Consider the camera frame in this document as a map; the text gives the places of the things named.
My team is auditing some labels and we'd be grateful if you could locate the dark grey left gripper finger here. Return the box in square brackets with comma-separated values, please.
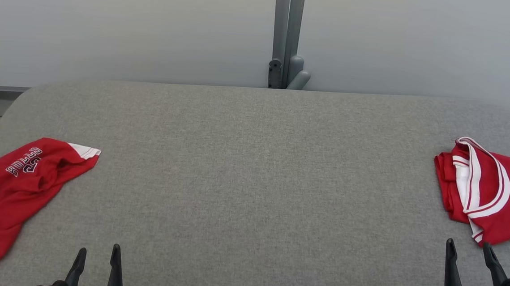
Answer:
[106, 243, 127, 286]
[64, 247, 87, 286]

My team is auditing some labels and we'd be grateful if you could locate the black hinge bracket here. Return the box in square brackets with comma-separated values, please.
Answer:
[266, 59, 283, 90]

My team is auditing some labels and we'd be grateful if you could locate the grey metal partition post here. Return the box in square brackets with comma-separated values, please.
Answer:
[270, 0, 306, 90]

